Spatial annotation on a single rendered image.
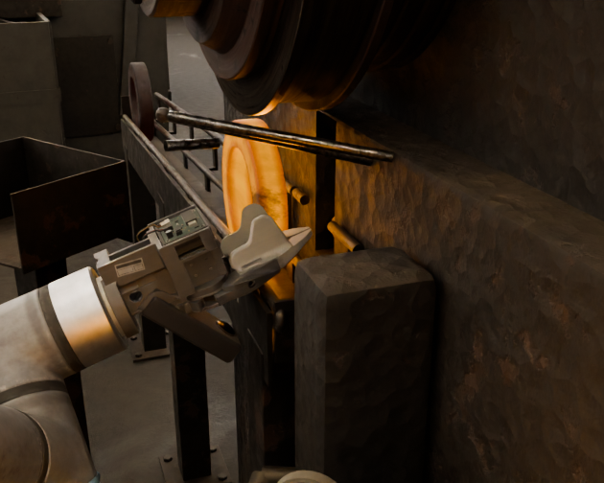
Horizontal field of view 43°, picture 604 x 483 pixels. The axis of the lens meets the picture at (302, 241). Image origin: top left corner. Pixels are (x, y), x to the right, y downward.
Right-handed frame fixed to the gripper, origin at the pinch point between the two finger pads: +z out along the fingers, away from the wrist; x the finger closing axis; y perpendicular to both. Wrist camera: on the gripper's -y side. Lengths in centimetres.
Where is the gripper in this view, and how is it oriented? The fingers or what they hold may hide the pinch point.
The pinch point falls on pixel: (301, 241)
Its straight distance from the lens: 79.2
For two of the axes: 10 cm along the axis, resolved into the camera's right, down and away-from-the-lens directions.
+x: -3.3, -3.5, 8.8
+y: -2.9, -8.4, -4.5
